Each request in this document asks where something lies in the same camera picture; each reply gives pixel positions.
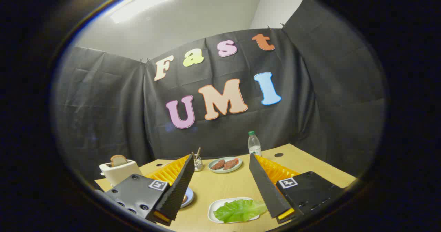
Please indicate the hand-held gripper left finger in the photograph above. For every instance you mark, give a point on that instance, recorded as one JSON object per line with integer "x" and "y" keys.
{"x": 179, "y": 190}

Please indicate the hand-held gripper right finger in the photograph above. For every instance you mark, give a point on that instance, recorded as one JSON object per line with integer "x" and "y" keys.
{"x": 265, "y": 187}

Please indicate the green lettuce leaf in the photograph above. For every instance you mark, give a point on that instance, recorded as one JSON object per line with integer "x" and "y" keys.
{"x": 241, "y": 209}

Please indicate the toasted bread slice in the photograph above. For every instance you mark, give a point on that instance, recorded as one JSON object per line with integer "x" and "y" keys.
{"x": 118, "y": 161}

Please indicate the white bread slice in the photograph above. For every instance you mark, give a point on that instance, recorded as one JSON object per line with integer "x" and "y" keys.
{"x": 185, "y": 199}

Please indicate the blue round plate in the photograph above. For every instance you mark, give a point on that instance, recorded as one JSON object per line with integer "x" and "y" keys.
{"x": 189, "y": 197}

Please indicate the metal mesh utensil holder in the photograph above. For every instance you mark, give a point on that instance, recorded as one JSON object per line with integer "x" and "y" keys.
{"x": 198, "y": 164}

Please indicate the white rectangular plate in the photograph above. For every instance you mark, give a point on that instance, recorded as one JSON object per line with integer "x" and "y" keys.
{"x": 215, "y": 208}

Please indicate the brown meat patty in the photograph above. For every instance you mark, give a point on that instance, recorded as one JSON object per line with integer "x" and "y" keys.
{"x": 217, "y": 164}
{"x": 231, "y": 164}

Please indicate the wooden stick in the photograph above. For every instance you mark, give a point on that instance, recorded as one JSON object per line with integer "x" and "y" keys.
{"x": 198, "y": 152}

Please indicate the clear water bottle green cap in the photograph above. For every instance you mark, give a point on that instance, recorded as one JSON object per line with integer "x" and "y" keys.
{"x": 254, "y": 145}

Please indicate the pale green round plate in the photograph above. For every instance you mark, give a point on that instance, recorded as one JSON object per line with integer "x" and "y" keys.
{"x": 224, "y": 171}

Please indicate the white toaster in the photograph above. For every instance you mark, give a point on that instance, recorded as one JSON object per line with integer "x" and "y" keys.
{"x": 120, "y": 174}

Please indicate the black backdrop cloth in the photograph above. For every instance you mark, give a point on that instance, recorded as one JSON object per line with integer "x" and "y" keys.
{"x": 103, "y": 104}

